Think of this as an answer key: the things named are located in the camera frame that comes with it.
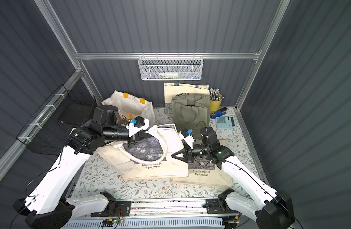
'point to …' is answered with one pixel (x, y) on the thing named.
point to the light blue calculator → (225, 122)
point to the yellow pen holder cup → (214, 105)
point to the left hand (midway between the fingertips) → (151, 133)
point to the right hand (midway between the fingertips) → (174, 156)
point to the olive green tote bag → (190, 111)
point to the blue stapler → (219, 113)
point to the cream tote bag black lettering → (171, 89)
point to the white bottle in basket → (170, 74)
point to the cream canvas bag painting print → (202, 172)
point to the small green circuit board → (108, 223)
